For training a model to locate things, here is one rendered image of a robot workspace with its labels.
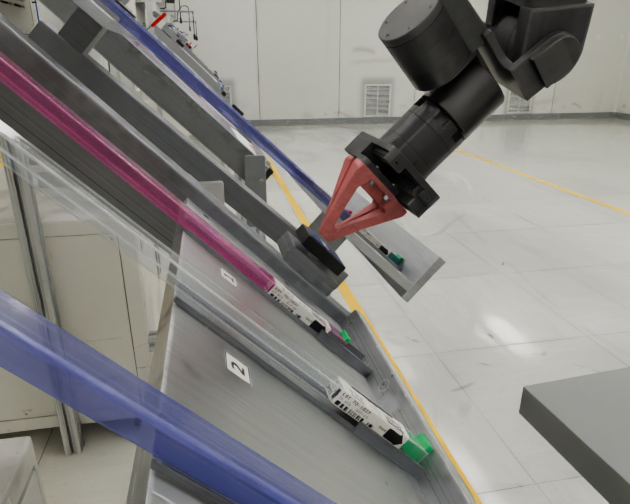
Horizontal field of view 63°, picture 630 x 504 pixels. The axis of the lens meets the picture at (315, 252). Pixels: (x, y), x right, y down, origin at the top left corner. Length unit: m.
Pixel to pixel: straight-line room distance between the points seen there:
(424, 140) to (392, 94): 7.86
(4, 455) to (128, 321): 0.83
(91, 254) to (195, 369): 1.10
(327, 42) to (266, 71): 0.98
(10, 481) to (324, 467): 0.36
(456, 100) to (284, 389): 0.30
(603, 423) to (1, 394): 1.33
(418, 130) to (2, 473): 0.48
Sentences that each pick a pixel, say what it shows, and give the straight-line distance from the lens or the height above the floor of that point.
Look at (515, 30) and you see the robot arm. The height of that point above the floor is 0.99.
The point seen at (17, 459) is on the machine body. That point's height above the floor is 0.62.
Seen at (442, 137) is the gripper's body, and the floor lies 0.90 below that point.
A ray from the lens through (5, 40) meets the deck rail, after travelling 0.46.
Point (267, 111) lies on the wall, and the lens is 7.92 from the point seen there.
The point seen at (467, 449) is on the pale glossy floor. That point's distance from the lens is 1.51.
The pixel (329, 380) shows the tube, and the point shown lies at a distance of 0.30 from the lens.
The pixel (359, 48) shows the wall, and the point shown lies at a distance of 8.15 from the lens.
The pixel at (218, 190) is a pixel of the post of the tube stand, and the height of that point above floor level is 0.81.
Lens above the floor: 0.96
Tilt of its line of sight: 21 degrees down
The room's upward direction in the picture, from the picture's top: straight up
